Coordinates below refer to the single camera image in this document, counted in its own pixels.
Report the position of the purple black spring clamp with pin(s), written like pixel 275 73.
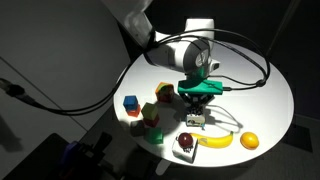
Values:
pixel 75 151

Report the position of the white table leg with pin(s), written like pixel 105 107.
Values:
pixel 162 167

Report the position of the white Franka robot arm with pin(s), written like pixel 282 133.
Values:
pixel 180 50

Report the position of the orange citrus fruit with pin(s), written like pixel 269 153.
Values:
pixel 249 140

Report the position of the grey block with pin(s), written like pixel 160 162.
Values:
pixel 137 128

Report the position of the black white patterned plush cube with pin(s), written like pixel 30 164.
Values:
pixel 195 120

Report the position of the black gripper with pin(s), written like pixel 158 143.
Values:
pixel 197 100

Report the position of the dark red plum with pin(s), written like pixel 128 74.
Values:
pixel 185 140

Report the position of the yellow banana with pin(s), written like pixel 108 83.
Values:
pixel 216 141

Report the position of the lime green block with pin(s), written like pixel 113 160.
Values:
pixel 149 111

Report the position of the blue block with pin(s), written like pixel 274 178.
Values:
pixel 130 102

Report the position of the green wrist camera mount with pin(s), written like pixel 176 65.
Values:
pixel 200 87

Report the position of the orange multicoloured plush cube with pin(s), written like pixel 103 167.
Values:
pixel 164 92

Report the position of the orange block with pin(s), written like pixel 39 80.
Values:
pixel 134 111

